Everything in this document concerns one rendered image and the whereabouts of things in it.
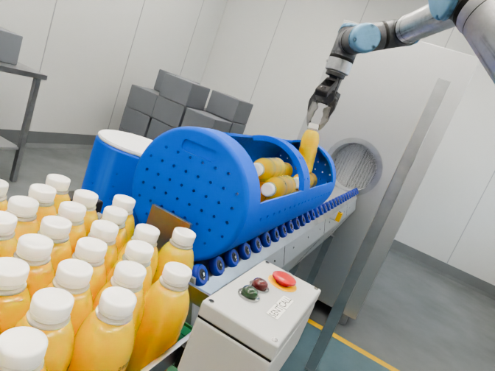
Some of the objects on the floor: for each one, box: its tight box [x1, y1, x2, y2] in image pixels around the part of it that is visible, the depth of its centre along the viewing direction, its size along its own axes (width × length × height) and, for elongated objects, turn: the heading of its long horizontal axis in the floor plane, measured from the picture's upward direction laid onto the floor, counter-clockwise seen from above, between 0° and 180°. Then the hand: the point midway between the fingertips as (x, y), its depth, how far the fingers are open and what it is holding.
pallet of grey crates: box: [119, 69, 253, 141], centre depth 489 cm, size 120×80×119 cm
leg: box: [306, 234, 334, 286], centre depth 283 cm, size 6×6×63 cm
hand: (314, 124), depth 150 cm, fingers closed on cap, 4 cm apart
